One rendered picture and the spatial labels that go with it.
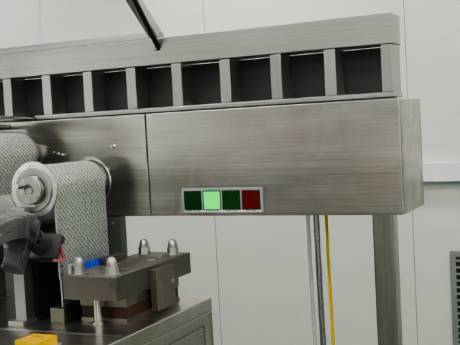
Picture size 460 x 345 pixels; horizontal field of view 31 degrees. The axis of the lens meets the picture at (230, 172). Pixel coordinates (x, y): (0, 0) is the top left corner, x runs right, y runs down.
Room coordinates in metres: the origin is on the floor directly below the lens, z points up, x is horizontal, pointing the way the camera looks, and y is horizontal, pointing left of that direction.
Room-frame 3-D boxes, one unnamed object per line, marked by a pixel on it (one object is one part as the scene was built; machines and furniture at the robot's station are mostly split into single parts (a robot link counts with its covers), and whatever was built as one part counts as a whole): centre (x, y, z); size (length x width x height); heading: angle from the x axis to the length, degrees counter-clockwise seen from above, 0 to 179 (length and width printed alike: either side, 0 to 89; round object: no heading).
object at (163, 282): (2.22, 0.19, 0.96); 0.10 x 0.03 x 0.11; 155
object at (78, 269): (2.12, 0.40, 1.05); 0.04 x 0.04 x 0.04
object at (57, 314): (2.26, 0.41, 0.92); 0.28 x 0.04 x 0.04; 155
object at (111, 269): (2.08, 0.31, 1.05); 0.04 x 0.04 x 0.04
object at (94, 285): (2.25, 0.29, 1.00); 0.40 x 0.16 x 0.06; 155
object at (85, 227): (2.26, 0.41, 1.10); 0.23 x 0.01 x 0.18; 155
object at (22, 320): (2.16, 0.57, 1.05); 0.06 x 0.05 x 0.31; 155
